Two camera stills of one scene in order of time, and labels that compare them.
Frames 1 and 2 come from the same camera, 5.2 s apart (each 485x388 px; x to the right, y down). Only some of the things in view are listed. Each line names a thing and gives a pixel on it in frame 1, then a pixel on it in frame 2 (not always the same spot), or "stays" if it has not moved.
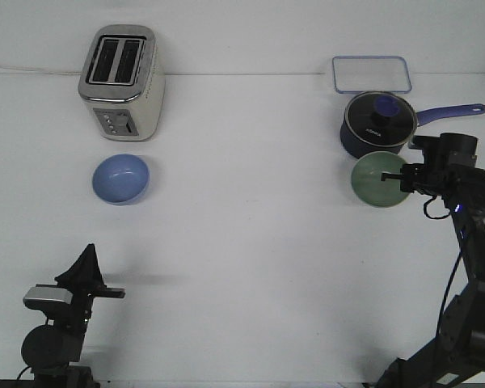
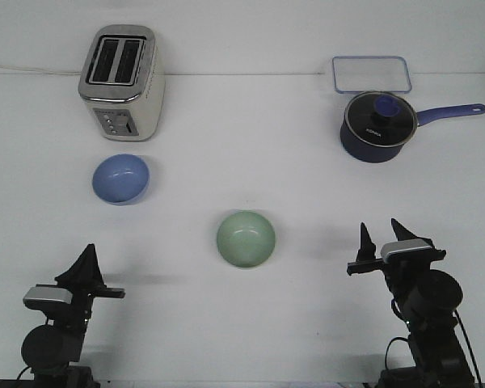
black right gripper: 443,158 to 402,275
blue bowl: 120,179 stays
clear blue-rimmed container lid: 371,74 stays
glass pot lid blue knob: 381,118 stays
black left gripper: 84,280 stays
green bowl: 367,183 to 246,238
